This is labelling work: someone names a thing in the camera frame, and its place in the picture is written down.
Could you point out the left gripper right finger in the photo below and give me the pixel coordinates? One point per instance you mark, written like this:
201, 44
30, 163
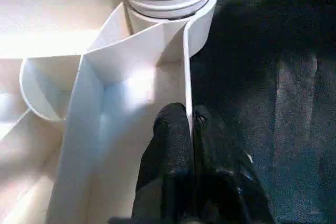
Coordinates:
226, 182

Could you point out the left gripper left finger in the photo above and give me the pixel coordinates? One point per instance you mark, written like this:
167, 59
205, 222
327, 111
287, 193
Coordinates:
168, 166

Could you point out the black work mat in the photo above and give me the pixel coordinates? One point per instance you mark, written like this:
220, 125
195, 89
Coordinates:
273, 77

